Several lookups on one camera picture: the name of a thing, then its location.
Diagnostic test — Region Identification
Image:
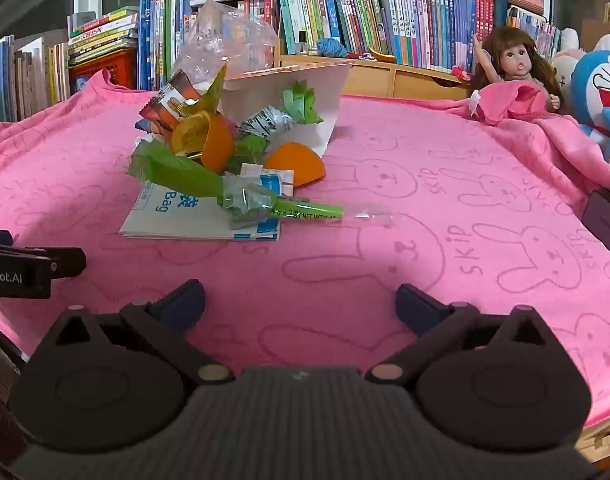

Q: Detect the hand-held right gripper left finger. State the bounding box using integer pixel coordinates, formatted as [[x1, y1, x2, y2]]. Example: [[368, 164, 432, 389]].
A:
[[39, 280, 236, 386]]

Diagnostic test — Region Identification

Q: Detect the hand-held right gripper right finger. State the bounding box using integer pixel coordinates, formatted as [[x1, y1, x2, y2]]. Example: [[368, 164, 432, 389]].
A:
[[365, 283, 572, 385]]

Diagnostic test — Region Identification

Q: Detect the white blue printed paper bag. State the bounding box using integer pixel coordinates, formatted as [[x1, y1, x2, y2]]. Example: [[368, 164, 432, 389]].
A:
[[119, 180, 282, 242]]

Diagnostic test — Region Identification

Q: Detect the clear green wrapper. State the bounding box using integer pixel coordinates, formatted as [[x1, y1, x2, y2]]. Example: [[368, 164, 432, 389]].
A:
[[221, 172, 280, 231]]

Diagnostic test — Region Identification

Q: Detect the large green wrapper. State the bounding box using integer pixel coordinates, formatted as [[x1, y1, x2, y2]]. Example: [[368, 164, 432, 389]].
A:
[[127, 139, 226, 199]]

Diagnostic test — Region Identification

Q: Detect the long clear green-striped wrapper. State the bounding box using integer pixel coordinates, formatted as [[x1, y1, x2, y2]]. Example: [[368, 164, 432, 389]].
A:
[[267, 198, 400, 225]]

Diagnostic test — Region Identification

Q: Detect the small white blue sachet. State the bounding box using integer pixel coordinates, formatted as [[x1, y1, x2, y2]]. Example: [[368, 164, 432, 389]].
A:
[[257, 169, 296, 196]]

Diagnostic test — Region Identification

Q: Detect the dark green wrapper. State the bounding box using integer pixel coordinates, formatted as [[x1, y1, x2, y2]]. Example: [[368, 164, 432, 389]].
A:
[[230, 135, 272, 171]]

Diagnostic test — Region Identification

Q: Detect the orange brown snack wrapper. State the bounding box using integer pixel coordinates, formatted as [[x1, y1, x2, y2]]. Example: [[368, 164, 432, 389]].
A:
[[135, 70, 206, 137]]

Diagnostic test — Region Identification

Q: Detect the white black printed wrapper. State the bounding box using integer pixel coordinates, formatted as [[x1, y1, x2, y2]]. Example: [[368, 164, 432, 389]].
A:
[[239, 104, 296, 139]]

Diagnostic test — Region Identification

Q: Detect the yellow-green plastic wrapper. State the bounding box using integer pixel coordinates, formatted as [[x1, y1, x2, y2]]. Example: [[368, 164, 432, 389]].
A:
[[199, 62, 229, 117]]

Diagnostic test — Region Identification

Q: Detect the small green wrapper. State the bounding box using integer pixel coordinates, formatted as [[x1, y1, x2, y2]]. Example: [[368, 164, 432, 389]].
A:
[[282, 82, 325, 126]]

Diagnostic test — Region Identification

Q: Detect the white paper box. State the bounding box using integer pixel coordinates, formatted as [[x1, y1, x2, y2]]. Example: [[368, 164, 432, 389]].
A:
[[220, 61, 354, 159]]

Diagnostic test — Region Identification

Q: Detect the clear plastic bag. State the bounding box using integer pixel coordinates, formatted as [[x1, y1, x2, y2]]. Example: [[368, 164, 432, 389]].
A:
[[172, 0, 280, 92]]

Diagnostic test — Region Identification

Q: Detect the row of pale tall books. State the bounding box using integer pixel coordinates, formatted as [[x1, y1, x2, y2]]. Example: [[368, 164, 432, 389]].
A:
[[0, 35, 71, 129]]

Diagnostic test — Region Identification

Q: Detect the stack of flat books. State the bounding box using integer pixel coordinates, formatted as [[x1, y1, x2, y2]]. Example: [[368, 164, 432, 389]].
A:
[[67, 5, 141, 66]]

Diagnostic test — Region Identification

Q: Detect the row of thin blue books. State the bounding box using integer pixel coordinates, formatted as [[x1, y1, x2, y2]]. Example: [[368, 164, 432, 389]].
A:
[[137, 0, 194, 92]]

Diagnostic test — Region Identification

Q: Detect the row of colourful shelf books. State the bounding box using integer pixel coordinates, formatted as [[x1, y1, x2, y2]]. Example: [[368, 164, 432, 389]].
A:
[[272, 0, 508, 74]]

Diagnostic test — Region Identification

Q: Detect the row of small paperback books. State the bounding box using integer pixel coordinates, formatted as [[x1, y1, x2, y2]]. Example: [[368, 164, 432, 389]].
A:
[[507, 4, 564, 61]]

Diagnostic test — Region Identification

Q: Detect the pink rabbit print blanket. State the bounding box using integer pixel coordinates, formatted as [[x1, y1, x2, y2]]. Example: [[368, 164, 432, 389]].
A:
[[0, 67, 610, 431]]

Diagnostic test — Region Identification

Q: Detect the striped red clothing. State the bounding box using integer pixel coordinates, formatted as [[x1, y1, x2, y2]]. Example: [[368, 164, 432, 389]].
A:
[[0, 395, 28, 466]]

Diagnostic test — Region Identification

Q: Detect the red plastic crate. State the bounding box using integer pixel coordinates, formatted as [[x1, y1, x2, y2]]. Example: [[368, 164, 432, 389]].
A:
[[68, 49, 138, 97]]

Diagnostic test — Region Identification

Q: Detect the dark rectangular device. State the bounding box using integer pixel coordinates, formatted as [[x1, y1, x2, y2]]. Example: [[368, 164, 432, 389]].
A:
[[581, 188, 610, 259]]

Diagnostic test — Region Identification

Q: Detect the wooden drawer shelf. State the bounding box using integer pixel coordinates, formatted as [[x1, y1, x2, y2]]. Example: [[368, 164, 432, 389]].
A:
[[279, 55, 474, 101]]

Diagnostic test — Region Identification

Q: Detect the woven wooden basket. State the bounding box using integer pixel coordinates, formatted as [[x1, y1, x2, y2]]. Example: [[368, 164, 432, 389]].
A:
[[579, 407, 610, 464]]

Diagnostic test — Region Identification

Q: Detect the brown-haired doll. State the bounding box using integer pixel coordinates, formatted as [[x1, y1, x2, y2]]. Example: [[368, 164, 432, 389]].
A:
[[467, 27, 566, 114]]

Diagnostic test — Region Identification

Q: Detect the blue yarn ball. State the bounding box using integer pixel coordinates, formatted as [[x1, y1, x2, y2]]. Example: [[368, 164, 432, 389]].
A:
[[315, 37, 348, 59]]

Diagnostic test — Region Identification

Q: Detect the blue cat plush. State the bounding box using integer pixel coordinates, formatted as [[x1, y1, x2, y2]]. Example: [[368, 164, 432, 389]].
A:
[[569, 34, 610, 162]]

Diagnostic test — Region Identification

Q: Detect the white rabbit plush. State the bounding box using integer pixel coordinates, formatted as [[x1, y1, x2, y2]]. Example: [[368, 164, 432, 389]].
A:
[[549, 27, 588, 96]]

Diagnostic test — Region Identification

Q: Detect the cardboard box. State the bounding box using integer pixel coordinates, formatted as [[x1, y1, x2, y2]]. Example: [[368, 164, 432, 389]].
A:
[[582, 17, 610, 54]]

